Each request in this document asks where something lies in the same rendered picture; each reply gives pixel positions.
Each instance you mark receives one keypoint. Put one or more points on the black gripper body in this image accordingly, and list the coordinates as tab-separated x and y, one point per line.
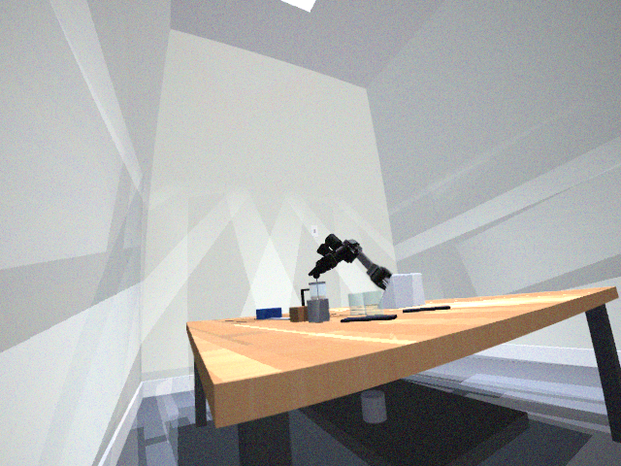
333	259

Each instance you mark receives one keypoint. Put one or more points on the french press coffee maker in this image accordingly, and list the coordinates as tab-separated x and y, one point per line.
317	290

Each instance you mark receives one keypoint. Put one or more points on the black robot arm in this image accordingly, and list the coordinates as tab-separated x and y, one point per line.
350	249

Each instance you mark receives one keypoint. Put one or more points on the blue short cylinder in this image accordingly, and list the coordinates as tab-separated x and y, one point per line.
262	314

